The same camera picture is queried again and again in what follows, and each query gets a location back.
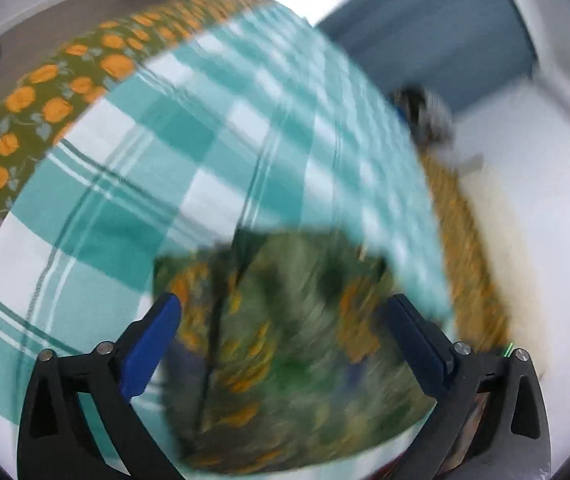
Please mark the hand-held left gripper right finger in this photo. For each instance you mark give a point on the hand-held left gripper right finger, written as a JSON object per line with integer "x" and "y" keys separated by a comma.
{"x": 422, "y": 347}

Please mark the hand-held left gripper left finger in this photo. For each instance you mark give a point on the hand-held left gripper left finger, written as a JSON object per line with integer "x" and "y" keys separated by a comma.
{"x": 147, "y": 350}

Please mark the green orange patterned jacket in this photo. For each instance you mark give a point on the green orange patterned jacket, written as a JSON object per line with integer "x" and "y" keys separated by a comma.
{"x": 295, "y": 350}

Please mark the pile of clothes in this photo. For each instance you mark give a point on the pile of clothes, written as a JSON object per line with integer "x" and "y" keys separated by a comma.
{"x": 422, "y": 112}

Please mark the cream pillow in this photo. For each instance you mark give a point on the cream pillow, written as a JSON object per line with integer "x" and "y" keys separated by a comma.
{"x": 515, "y": 240}

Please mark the teal white checked blanket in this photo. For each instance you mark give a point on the teal white checked blanket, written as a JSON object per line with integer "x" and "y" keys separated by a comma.
{"x": 205, "y": 135}

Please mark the orange floral green bedsheet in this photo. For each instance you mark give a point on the orange floral green bedsheet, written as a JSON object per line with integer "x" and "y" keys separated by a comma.
{"x": 65, "y": 80}

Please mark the blue curtain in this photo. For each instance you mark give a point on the blue curtain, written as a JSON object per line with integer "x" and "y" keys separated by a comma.
{"x": 440, "y": 35}

